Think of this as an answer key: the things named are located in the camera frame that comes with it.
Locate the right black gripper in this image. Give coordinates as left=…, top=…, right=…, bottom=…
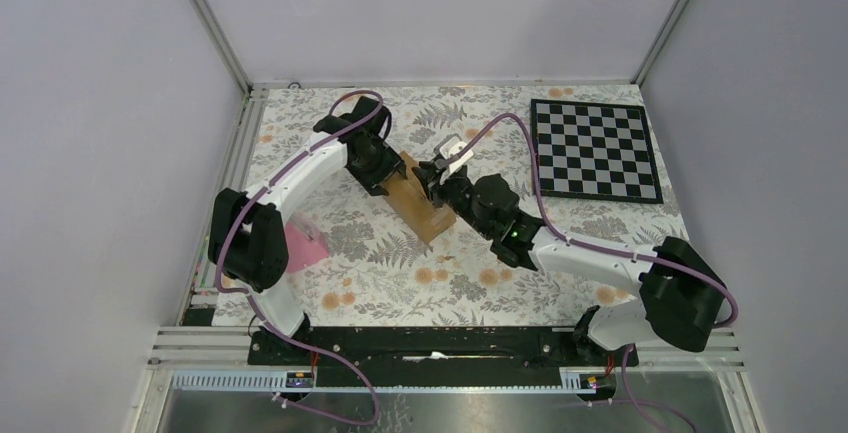
left=411, top=161, right=494, bottom=239

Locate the brown cardboard express box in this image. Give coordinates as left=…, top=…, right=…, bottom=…
left=382, top=151, right=456, bottom=245

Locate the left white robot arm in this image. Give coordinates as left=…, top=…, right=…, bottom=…
left=208, top=90, right=406, bottom=364

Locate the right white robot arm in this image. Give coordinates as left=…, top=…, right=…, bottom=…
left=413, top=161, right=727, bottom=365

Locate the pink plastic bag package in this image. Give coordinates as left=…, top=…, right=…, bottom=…
left=284, top=213, right=330, bottom=273

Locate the floral patterned table mat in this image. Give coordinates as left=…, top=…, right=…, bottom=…
left=246, top=85, right=688, bottom=326

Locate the black white chessboard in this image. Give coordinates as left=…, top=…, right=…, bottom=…
left=529, top=99, right=664, bottom=204

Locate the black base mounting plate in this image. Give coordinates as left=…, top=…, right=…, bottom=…
left=247, top=326, right=638, bottom=379

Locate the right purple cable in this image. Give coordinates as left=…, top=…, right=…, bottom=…
left=442, top=111, right=741, bottom=433

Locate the grey slotted cable duct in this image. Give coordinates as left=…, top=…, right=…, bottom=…
left=171, top=363, right=596, bottom=395

